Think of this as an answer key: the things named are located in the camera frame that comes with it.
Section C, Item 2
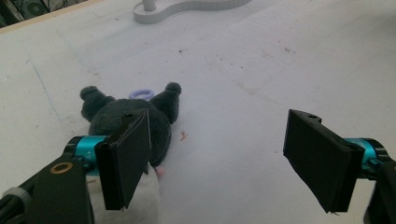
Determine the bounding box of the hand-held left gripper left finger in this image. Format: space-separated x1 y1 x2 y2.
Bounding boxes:
94 108 153 211

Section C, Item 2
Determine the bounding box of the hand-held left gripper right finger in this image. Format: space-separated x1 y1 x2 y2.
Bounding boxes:
282 108 366 214

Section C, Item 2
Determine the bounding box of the dark grey and white plush toy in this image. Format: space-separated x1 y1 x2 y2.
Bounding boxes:
79 81 182 224

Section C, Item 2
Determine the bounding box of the dark round fan device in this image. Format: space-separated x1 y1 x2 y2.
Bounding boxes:
10 0 50 21

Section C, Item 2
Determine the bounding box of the purple ring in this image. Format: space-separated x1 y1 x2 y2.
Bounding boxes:
128 89 155 101

